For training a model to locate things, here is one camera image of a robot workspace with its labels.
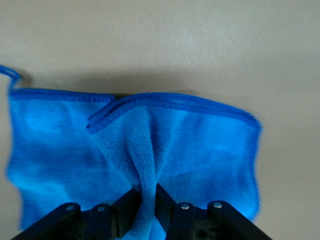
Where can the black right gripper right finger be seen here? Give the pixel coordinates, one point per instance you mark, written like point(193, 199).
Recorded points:
point(185, 222)

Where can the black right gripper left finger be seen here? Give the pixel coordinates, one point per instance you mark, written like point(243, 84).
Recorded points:
point(120, 215)

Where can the blue microfibre towel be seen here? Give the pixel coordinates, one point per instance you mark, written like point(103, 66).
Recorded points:
point(200, 150)

